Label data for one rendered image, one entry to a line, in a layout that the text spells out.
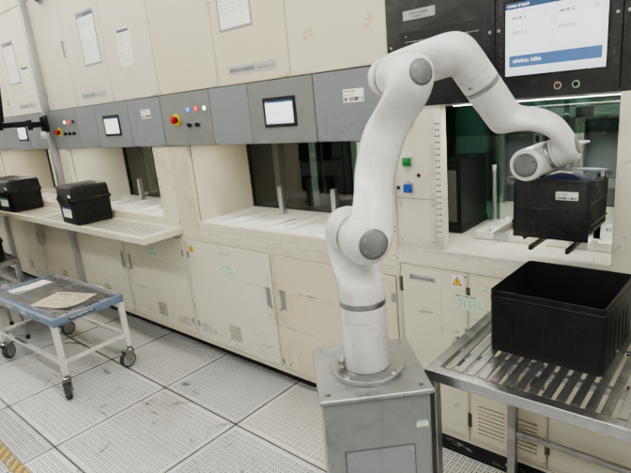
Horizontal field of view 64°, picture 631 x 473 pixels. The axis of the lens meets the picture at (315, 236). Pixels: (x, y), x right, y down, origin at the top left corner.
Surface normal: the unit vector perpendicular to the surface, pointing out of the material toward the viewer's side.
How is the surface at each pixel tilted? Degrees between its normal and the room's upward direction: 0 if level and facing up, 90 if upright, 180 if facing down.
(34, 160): 90
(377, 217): 64
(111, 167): 90
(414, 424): 90
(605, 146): 90
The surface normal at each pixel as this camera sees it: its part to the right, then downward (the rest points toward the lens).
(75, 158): 0.76, 0.10
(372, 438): 0.07, 0.25
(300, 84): -0.65, 0.26
